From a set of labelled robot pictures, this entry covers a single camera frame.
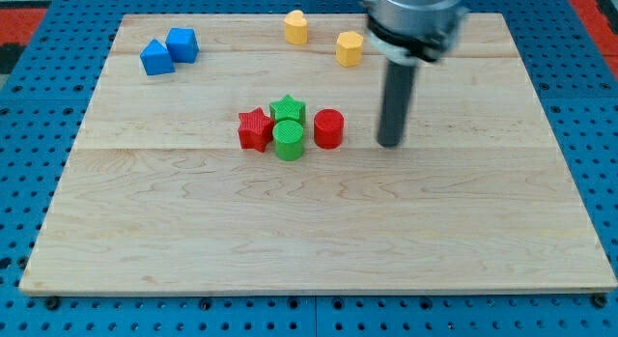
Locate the blue cube block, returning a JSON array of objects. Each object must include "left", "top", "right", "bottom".
[{"left": 165, "top": 27, "right": 199, "bottom": 64}]

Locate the green star block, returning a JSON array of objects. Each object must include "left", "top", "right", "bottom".
[{"left": 268, "top": 95, "right": 306, "bottom": 126}]

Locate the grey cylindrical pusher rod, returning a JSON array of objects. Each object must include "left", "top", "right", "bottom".
[{"left": 377, "top": 61, "right": 416, "bottom": 148}]

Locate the light wooden board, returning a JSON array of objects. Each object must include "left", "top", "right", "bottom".
[{"left": 19, "top": 14, "right": 617, "bottom": 296}]

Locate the yellow hexagon block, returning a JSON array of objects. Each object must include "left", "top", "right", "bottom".
[{"left": 336, "top": 31, "right": 364, "bottom": 68}]

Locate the green cylinder block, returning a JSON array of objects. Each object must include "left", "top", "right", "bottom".
[{"left": 272, "top": 120, "right": 304, "bottom": 161}]

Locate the red cylinder block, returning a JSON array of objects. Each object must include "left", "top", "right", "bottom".
[{"left": 314, "top": 109, "right": 345, "bottom": 150}]

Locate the blue pentagon block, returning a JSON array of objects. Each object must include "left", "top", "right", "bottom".
[{"left": 140, "top": 40, "right": 176, "bottom": 75}]

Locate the red star block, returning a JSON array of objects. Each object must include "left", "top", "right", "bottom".
[{"left": 238, "top": 107, "right": 274, "bottom": 153}]

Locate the yellow heart block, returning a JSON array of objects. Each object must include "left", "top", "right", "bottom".
[{"left": 284, "top": 10, "right": 308, "bottom": 45}]

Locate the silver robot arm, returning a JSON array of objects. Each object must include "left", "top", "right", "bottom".
[{"left": 360, "top": 0, "right": 468, "bottom": 67}]

